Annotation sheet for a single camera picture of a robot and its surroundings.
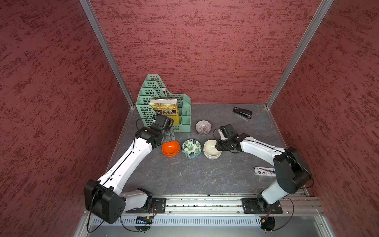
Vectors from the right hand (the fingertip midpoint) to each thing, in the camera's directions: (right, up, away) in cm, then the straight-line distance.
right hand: (217, 148), depth 91 cm
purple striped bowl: (-8, +12, +12) cm, 19 cm away
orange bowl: (-30, -1, 0) cm, 30 cm away
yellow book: (-30, +26, -5) cm, 40 cm away
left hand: (-32, +8, -12) cm, 35 cm away
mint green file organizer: (-43, +40, +9) cm, 60 cm away
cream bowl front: (-5, -1, +1) cm, 5 cm away
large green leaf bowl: (-16, 0, +2) cm, 17 cm away
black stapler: (+24, +24, +23) cm, 40 cm away
